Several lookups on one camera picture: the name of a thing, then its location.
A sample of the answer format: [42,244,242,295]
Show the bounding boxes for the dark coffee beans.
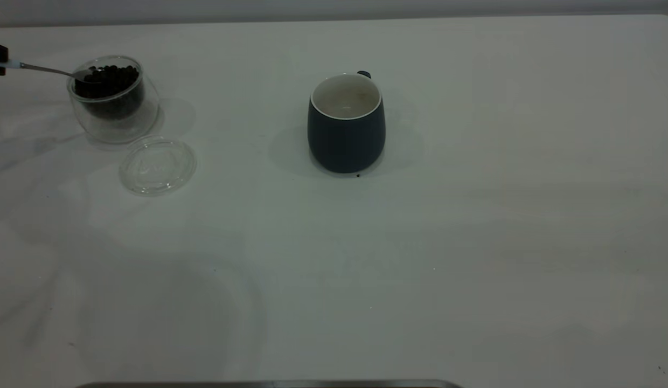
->
[74,65,147,121]

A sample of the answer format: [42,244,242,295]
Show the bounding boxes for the dark grey ceramic mug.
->
[307,71,387,175]

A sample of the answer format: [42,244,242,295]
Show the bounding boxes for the clear double-wall glass cup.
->
[67,55,161,145]

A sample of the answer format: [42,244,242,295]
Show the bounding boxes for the metal spoon light blue handle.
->
[0,59,104,83]

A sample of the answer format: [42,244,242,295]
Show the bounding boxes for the clear glass lid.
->
[118,135,198,196]

